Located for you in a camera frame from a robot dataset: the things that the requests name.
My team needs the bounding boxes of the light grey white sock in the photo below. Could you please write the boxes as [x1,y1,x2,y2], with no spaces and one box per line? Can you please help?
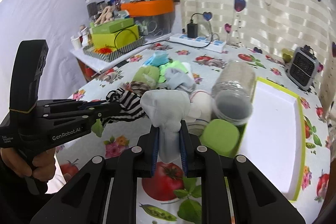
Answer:
[140,89,190,163]

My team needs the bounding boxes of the black white striped sock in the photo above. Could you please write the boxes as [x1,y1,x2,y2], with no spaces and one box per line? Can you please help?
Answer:
[101,88,146,127]

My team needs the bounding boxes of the light green cloth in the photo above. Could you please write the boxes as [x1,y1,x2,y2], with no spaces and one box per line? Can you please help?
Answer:
[158,60,189,84]

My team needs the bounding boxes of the blue face mask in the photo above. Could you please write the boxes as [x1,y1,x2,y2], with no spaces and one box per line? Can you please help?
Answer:
[143,51,169,67]

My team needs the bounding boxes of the person's left hand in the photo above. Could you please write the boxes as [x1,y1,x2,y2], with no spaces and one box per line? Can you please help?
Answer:
[1,148,56,182]

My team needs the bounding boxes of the green lid plastic jar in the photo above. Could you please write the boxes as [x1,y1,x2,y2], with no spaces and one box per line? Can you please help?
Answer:
[200,119,240,157]

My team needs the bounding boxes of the white rolled sock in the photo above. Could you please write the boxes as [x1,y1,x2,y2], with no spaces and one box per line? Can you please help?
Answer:
[190,90,212,122]

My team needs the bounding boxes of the floral fruit tablecloth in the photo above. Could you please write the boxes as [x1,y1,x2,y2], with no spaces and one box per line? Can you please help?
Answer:
[71,42,330,223]

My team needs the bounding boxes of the striped patterned tray box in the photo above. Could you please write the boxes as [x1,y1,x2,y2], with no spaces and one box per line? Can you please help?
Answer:
[83,36,146,63]

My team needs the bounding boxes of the grey blue sock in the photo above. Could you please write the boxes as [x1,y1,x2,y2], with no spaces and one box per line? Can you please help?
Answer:
[165,68,196,93]

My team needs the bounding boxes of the clear plastic jar grey contents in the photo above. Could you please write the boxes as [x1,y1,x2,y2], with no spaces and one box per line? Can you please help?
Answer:
[211,60,256,127]

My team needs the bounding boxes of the small white bottle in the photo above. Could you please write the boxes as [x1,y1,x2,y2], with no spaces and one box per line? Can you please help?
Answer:
[71,36,82,50]

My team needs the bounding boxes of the olive green sock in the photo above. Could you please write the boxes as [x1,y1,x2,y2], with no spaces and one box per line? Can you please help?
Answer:
[132,66,159,89]

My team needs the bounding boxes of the lime green box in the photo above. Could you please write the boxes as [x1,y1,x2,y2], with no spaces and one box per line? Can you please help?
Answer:
[92,25,139,49]

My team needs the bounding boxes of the white tray green rim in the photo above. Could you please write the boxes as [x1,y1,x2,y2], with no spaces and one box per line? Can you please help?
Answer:
[232,77,305,201]

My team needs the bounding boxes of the dark green flat box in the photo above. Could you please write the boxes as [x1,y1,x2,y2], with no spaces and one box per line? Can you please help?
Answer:
[91,18,134,34]

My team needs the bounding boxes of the white power strip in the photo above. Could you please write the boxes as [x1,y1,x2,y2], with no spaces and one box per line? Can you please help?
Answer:
[168,34,226,53]

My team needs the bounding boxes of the dark glass jar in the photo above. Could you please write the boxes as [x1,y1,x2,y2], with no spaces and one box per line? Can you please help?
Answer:
[85,0,98,18]

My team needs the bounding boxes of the black charger plug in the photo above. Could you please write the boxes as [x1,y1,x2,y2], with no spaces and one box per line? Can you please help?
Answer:
[187,19,198,39]

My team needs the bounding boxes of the orange lidded storage box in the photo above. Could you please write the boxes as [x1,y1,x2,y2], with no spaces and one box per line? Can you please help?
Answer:
[121,0,174,37]

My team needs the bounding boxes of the small grey desk heater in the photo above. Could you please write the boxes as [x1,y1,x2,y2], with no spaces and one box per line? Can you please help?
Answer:
[285,45,320,91]

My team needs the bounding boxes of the beige heart patterned curtain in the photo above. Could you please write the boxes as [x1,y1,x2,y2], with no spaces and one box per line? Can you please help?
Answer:
[181,0,335,112]

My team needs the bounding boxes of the black charger cable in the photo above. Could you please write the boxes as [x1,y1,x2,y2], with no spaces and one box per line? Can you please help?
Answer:
[113,12,214,50]

